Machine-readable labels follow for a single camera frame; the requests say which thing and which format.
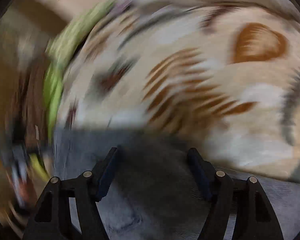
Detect beige leaf-pattern blanket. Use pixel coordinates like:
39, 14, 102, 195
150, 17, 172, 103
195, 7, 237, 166
57, 5, 300, 183

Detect grey denim pants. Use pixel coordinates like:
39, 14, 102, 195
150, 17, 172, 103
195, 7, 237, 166
53, 128, 300, 239

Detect green patterned pillow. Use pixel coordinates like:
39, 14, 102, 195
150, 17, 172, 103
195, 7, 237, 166
46, 0, 118, 67

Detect brown patterned blanket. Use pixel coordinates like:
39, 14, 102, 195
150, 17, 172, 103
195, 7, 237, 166
5, 54, 49, 151

